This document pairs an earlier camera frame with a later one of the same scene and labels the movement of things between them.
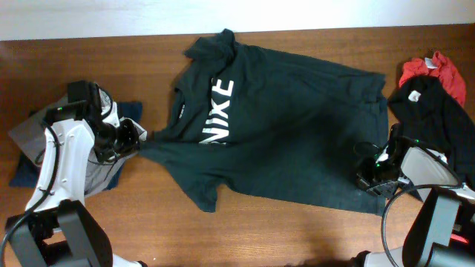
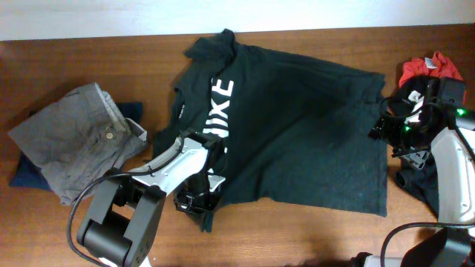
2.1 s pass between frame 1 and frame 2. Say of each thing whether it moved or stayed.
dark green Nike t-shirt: stayed
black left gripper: moved
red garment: stayed
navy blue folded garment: stayed
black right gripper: moved
